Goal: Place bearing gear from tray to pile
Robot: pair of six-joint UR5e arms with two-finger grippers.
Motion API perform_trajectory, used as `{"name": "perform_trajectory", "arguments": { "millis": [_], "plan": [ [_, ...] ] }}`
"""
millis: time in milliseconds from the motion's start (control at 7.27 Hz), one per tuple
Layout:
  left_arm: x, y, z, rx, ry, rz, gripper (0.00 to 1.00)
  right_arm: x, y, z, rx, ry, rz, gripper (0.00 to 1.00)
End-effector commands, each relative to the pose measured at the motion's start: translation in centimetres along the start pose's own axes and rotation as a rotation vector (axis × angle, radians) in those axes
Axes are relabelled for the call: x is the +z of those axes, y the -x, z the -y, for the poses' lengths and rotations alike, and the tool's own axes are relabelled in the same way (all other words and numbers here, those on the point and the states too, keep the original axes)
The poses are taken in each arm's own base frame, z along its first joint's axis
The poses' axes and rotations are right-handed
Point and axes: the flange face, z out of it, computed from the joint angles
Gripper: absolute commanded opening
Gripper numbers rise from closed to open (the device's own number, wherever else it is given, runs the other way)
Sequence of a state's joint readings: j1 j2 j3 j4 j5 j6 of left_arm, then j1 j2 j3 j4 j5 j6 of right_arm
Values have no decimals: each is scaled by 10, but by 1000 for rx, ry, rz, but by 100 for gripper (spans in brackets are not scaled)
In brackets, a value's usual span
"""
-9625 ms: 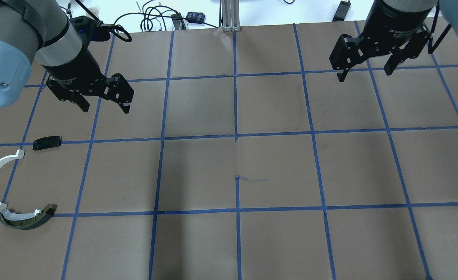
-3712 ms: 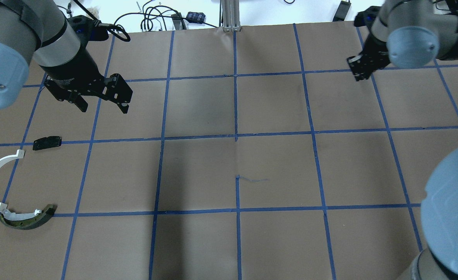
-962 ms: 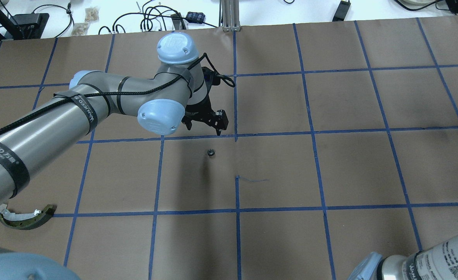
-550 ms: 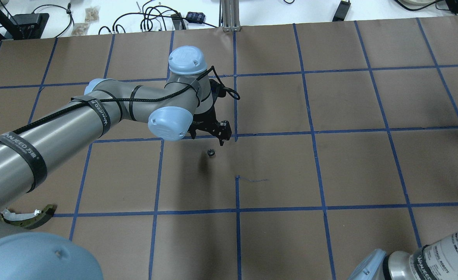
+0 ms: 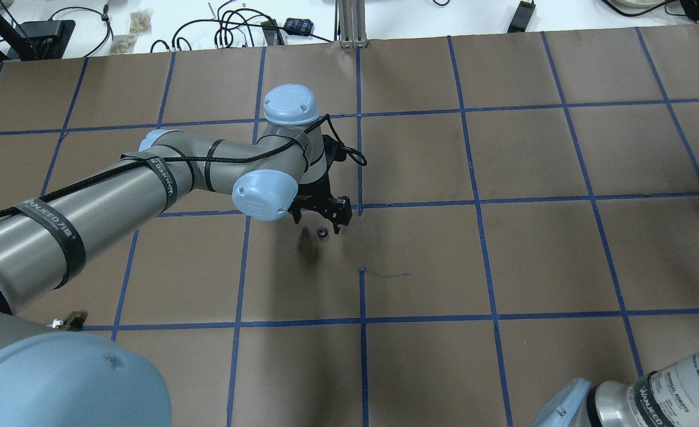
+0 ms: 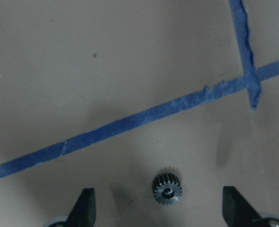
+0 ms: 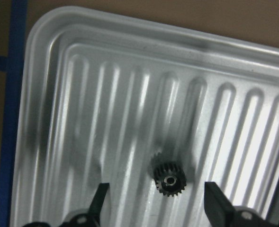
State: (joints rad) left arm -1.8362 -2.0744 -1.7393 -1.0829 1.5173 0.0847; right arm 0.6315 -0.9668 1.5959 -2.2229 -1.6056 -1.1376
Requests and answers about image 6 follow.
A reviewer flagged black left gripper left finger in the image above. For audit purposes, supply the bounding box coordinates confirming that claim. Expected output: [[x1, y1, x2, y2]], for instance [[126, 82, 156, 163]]
[[65, 188, 96, 227]]

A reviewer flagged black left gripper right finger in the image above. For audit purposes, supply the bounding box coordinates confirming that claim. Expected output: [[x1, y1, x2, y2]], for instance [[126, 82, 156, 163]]
[[222, 186, 266, 227]]

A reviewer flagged small black bearing gear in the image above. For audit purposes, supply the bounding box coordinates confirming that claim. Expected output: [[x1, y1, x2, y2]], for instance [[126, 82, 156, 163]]
[[151, 167, 183, 206]]

